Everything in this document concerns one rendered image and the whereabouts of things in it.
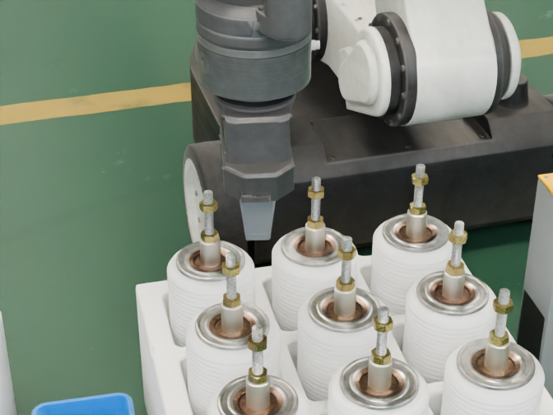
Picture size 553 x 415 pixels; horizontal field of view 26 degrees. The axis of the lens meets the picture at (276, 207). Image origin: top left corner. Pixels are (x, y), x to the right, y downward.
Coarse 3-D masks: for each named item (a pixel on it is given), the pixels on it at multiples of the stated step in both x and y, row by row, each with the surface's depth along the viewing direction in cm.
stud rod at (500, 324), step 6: (504, 288) 112; (504, 294) 111; (504, 300) 111; (498, 318) 113; (504, 318) 113; (498, 324) 113; (504, 324) 113; (498, 330) 113; (504, 330) 114; (498, 336) 114
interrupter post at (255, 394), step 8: (248, 384) 109; (264, 384) 109; (248, 392) 110; (256, 392) 109; (264, 392) 110; (248, 400) 110; (256, 400) 110; (264, 400) 110; (256, 408) 110; (264, 408) 111
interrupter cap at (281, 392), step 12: (228, 384) 113; (240, 384) 113; (276, 384) 113; (288, 384) 113; (228, 396) 112; (240, 396) 112; (276, 396) 112; (288, 396) 112; (228, 408) 110; (240, 408) 111; (276, 408) 111; (288, 408) 110
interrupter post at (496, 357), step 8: (488, 344) 114; (488, 352) 115; (496, 352) 114; (504, 352) 114; (488, 360) 115; (496, 360) 114; (504, 360) 115; (488, 368) 115; (496, 368) 115; (504, 368) 115
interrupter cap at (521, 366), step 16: (464, 352) 117; (480, 352) 117; (512, 352) 117; (528, 352) 117; (464, 368) 115; (480, 368) 116; (512, 368) 116; (528, 368) 115; (480, 384) 113; (496, 384) 113; (512, 384) 113
